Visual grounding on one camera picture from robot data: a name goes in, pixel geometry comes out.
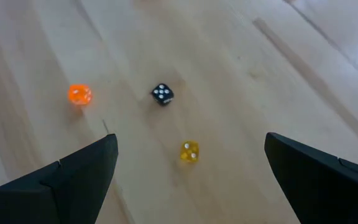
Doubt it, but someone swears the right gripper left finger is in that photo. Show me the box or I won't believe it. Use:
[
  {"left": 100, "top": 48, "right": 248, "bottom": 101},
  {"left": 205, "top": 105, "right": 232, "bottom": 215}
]
[{"left": 0, "top": 133, "right": 119, "bottom": 224}]

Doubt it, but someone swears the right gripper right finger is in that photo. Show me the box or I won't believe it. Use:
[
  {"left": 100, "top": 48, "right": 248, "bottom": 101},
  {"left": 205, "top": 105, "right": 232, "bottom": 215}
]
[{"left": 264, "top": 132, "right": 358, "bottom": 224}]

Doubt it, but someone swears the small orange translucent die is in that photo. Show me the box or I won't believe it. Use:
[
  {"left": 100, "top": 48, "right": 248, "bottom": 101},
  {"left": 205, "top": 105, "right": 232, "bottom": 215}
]
[{"left": 68, "top": 83, "right": 93, "bottom": 106}]

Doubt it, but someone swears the small yellow translucent die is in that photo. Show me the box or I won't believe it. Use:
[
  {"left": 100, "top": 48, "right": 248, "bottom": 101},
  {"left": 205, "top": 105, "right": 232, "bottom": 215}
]
[{"left": 179, "top": 140, "right": 200, "bottom": 164}]

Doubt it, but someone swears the small black die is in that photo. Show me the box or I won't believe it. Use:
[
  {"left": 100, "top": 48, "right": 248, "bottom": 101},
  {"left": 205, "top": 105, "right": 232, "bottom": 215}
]
[{"left": 150, "top": 82, "right": 175, "bottom": 107}]

